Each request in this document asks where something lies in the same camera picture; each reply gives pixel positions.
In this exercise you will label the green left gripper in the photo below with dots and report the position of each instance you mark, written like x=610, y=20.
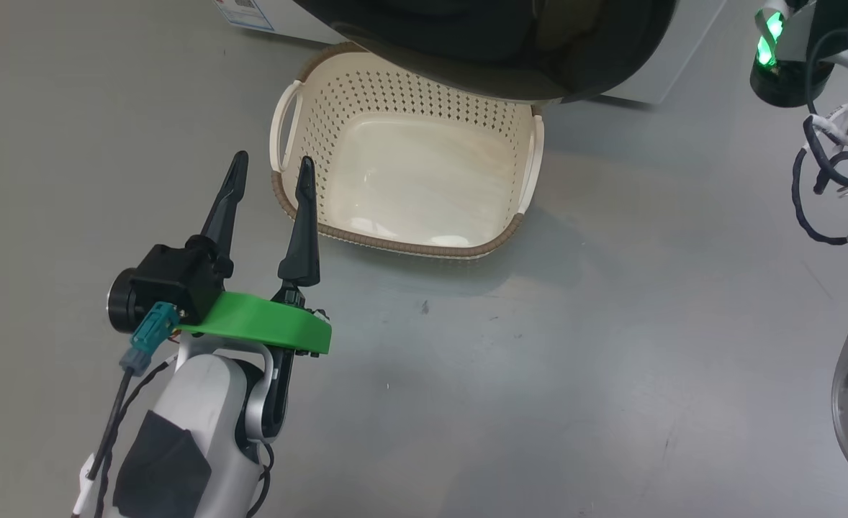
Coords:
x=265, y=324

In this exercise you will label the round glass washing machine door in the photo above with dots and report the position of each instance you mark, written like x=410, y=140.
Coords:
x=503, y=50

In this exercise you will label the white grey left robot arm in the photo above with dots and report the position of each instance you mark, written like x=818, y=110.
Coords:
x=201, y=403

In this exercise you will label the cream perforated laundry basket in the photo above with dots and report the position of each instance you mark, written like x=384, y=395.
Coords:
x=424, y=180

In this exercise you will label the white washing machine body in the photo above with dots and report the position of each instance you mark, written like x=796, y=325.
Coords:
x=683, y=65

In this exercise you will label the blue white energy label sticker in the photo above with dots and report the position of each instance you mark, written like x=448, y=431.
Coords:
x=244, y=13

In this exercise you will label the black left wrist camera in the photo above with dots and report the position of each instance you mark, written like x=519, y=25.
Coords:
x=172, y=280

